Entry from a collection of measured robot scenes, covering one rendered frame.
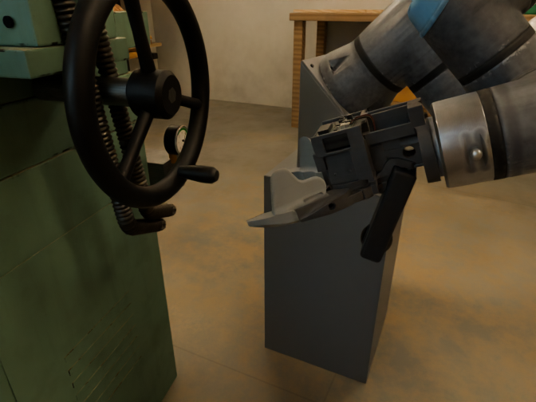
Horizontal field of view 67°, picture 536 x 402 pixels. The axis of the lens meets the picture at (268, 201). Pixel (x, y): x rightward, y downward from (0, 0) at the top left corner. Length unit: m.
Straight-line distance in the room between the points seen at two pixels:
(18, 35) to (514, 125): 0.50
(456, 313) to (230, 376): 0.76
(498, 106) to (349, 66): 0.51
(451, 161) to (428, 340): 1.01
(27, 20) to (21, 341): 0.43
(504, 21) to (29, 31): 0.51
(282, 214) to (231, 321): 0.95
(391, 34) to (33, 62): 0.62
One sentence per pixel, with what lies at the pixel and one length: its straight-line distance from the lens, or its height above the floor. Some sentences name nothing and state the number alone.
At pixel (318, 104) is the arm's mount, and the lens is 0.90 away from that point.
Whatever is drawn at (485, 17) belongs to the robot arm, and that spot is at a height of 0.90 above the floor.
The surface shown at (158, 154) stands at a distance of 0.91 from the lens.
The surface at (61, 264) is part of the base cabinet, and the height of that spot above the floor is 0.55.
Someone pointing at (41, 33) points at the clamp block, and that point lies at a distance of 0.52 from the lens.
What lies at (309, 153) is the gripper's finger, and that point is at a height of 0.74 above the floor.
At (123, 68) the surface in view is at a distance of 0.79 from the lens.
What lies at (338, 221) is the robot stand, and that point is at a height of 0.47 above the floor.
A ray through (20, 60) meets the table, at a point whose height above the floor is 0.86.
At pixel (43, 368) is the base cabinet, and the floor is 0.41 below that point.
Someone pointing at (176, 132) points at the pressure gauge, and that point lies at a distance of 0.83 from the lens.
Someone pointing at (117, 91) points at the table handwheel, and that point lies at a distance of 0.55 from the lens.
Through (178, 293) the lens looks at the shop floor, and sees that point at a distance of 1.48.
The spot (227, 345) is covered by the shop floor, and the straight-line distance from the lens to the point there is 1.28.
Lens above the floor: 0.91
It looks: 26 degrees down
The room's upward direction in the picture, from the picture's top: straight up
